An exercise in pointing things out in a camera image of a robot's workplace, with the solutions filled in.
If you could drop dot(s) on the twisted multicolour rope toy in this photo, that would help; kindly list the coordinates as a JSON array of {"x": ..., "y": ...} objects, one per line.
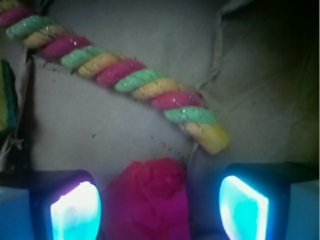
[{"x": 179, "y": 105}]

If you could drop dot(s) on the brown paper bag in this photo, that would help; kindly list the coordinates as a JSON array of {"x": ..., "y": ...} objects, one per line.
[{"x": 255, "y": 63}]

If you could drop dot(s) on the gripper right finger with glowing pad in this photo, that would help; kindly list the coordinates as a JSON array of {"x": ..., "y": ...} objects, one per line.
[{"x": 256, "y": 201}]

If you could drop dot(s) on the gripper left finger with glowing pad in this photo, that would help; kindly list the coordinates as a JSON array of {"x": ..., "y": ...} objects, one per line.
[{"x": 49, "y": 205}]

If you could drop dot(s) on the yellow sponge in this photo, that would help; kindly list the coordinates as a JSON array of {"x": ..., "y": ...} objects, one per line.
[{"x": 8, "y": 98}]

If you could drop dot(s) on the red paper ball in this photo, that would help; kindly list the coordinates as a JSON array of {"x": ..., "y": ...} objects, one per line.
[{"x": 147, "y": 201}]

